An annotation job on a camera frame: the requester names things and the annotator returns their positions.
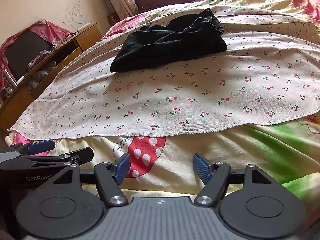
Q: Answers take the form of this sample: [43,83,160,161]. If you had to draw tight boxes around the red printed bag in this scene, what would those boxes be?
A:
[107,12,119,27]

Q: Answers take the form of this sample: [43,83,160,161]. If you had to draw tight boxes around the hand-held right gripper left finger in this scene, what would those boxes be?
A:
[53,153,132,207]

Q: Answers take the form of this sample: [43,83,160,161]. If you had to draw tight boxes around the wooden cabinet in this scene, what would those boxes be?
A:
[0,22,103,130]

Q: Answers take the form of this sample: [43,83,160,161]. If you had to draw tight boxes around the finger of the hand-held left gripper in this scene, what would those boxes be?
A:
[17,147,94,168]
[6,139,56,155]

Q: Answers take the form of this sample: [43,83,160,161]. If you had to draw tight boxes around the steel thermos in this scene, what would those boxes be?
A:
[2,70,18,87]

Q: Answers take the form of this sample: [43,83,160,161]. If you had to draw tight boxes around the purple cloth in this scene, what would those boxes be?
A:
[27,50,57,70]

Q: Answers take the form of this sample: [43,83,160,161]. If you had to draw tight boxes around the grey stuffed toys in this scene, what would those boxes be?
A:
[26,60,57,90]

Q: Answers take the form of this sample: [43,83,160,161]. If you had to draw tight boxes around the black pants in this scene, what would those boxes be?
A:
[110,8,228,73]

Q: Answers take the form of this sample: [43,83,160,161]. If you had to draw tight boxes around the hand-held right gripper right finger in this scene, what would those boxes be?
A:
[192,153,269,206]

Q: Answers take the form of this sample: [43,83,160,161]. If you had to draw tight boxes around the television with red cloth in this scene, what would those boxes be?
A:
[0,19,75,90]

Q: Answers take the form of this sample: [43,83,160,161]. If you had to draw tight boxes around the white cherry print sheet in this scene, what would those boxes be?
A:
[7,4,320,140]

